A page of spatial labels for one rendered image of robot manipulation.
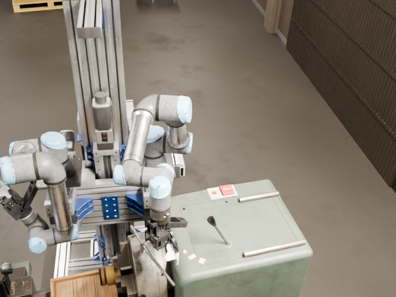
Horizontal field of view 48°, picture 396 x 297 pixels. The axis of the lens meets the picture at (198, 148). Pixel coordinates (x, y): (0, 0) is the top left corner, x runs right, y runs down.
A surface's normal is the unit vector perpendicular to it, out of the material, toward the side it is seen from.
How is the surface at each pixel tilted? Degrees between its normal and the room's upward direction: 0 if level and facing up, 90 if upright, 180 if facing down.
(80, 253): 0
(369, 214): 0
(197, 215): 0
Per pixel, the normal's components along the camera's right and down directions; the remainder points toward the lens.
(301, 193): 0.04, -0.79
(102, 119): 0.17, 0.61
